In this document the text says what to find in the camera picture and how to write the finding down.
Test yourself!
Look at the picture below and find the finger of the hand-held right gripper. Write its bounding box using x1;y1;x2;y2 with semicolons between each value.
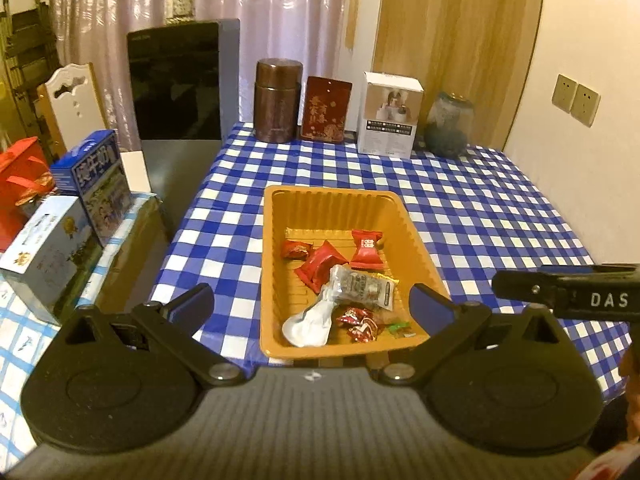
539;264;640;276
491;270;569;318

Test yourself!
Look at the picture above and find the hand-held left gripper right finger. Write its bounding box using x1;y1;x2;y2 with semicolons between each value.
370;283;585;387

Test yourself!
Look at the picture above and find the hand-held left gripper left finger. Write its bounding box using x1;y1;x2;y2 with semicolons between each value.
36;282;247;389

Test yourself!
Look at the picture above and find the grey snack packet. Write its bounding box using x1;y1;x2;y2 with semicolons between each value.
330;265;399;309

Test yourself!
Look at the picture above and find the red square candy packet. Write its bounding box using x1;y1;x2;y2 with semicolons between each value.
349;229;385;271

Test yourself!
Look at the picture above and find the red pillow snack packet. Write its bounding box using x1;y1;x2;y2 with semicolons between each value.
293;240;349;295

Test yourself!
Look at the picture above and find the small dark red candy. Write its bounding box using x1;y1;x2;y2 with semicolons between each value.
281;239;315;261

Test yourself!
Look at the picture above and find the white silver snack packet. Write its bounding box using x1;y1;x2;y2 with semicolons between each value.
281;284;346;347

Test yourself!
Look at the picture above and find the orange plastic tray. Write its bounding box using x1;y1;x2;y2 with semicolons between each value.
261;185;451;359

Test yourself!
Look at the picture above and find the blue white checkered tablecloth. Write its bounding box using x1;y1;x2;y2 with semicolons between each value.
150;121;631;401

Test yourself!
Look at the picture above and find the white board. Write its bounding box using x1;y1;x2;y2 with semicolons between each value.
120;151;152;194

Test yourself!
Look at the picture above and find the blue milk carton box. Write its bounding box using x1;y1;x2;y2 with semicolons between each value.
50;130;133;248

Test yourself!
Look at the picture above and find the light blue carton box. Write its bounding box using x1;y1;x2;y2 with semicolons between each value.
0;195;96;326

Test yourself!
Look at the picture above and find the glass jar with dark contents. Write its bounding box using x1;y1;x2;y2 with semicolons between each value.
424;91;474;157

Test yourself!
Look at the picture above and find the white product box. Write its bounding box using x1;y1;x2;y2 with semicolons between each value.
357;71;425;157

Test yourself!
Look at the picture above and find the red gift bag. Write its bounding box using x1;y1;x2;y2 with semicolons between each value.
0;136;55;253

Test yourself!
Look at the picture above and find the brown metal canister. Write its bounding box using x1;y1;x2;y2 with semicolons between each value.
254;58;304;143

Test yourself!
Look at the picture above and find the red box with gold print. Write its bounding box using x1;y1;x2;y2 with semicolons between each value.
300;76;353;143

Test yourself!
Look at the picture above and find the black appliance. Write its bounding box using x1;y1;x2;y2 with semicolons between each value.
126;18;241;141

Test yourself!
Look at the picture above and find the white wooden chair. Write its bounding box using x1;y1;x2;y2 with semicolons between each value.
36;62;108;153

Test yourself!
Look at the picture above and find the pale sheer curtain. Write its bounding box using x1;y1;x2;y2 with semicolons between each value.
47;0;351;136

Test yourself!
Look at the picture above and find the small glass jar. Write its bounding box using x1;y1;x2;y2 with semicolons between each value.
165;0;197;26

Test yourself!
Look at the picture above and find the dark folding rack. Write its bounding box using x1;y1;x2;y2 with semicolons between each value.
0;0;61;141

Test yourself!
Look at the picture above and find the beige wall socket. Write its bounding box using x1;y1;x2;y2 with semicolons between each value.
551;74;578;113
571;83;601;127

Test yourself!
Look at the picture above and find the wooden wall panel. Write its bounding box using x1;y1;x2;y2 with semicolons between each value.
372;0;548;148

